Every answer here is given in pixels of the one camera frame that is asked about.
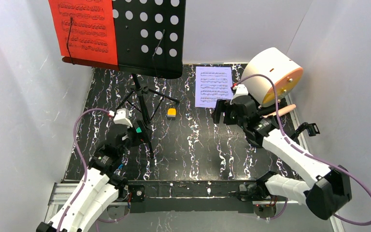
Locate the white sheet music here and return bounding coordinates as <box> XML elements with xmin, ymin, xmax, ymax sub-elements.
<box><xmin>195</xmin><ymin>66</ymin><xmax>233</xmax><ymax>108</ymax></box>

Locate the pink-headed microphone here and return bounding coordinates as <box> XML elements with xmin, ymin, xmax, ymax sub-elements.
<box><xmin>263</xmin><ymin>104</ymin><xmax>297</xmax><ymax>118</ymax></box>

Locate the black music stand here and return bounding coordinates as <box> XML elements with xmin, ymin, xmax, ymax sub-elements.
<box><xmin>60</xmin><ymin>0</ymin><xmax>187</xmax><ymax>159</ymax></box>

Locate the red sheet music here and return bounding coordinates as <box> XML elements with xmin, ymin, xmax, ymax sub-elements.
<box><xmin>48</xmin><ymin>0</ymin><xmax>118</xmax><ymax>65</ymax></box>

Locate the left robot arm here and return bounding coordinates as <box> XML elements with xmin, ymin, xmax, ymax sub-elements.
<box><xmin>36</xmin><ymin>120</ymin><xmax>152</xmax><ymax>232</ymax></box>

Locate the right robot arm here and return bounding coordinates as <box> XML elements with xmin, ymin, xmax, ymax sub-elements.
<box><xmin>212</xmin><ymin>95</ymin><xmax>352</xmax><ymax>220</ymax></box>

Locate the orange small block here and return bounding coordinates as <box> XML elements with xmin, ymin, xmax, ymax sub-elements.
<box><xmin>166</xmin><ymin>108</ymin><xmax>177</xmax><ymax>120</ymax></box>

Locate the white round drum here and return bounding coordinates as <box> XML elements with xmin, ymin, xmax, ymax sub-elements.
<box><xmin>241</xmin><ymin>47</ymin><xmax>303</xmax><ymax>107</ymax></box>

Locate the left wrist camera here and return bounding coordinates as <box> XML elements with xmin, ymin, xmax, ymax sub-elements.
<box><xmin>108</xmin><ymin>108</ymin><xmax>133</xmax><ymax>128</ymax></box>

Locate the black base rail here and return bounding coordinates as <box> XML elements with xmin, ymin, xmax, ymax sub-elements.
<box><xmin>97</xmin><ymin>181</ymin><xmax>285</xmax><ymax>214</ymax></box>

